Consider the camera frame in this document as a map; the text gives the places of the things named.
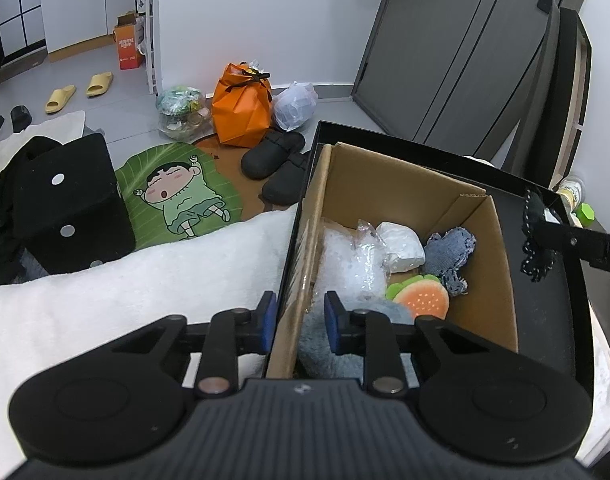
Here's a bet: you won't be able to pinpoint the white yellow canister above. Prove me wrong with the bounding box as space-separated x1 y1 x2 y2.
556 178 584 212

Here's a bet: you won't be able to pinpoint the yellow slipper right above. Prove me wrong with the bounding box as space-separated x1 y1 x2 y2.
86 72 114 98

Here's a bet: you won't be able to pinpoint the white kitchen cabinet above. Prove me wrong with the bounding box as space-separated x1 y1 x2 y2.
40 0 144 61

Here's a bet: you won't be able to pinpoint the clear bag of white beads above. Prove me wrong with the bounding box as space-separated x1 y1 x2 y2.
314 219 390 306

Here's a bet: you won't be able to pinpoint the grey-blue fluffy plush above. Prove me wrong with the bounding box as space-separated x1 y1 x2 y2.
296 296 419 380

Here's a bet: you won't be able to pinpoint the brown cardboard box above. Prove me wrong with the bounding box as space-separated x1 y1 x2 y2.
267 143 518 378

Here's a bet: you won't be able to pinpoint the black clog shoe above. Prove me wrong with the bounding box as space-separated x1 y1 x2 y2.
262 152 310 206
241 129 305 180

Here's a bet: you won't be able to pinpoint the grey door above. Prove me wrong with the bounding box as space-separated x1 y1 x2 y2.
352 0 584 159

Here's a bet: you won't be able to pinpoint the burger plush toy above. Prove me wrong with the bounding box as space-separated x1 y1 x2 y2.
385 274 449 320

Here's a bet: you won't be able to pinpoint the leaning black-framed board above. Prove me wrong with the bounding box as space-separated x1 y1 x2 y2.
502 6 592 188

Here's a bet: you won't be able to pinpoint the clear bag of trash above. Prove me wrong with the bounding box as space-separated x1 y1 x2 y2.
156 86 214 143

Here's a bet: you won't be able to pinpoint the black shallow tray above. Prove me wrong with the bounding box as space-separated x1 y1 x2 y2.
267 122 593 389

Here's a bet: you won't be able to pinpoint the black stitched fabric patch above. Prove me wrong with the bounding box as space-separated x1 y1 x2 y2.
521 190 559 282

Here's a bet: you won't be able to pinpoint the green hexagonal box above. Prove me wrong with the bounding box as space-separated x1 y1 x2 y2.
575 203 596 229

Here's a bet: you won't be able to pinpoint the white soft bundle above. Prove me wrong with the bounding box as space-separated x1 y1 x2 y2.
376 222 425 273

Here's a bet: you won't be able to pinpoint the green cartoon floor mat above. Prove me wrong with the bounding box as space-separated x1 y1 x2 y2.
115 142 243 249

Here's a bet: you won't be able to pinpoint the orange paper bag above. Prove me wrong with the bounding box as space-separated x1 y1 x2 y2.
212 63 272 148

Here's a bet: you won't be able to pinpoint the blue knitted cloth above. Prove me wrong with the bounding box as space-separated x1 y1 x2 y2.
423 226 476 297

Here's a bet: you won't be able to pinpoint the yellow slipper left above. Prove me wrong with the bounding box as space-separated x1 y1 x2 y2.
44 84 77 115

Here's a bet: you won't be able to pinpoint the white blanket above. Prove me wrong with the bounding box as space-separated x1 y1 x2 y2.
0 208 296 479

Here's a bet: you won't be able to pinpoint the white plastic bag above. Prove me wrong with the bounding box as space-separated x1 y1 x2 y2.
272 82 318 131

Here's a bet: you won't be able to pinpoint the black slipper pair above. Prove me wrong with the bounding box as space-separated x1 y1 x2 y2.
0 104 34 149

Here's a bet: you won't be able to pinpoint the black dice-pattern bag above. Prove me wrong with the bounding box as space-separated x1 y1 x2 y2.
0 133 136 274

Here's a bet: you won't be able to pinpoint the orange cardboard carton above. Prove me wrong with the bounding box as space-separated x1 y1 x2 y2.
114 12 144 70

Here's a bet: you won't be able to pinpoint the yellow slipper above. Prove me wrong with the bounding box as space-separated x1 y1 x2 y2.
86 72 114 98
44 84 77 115

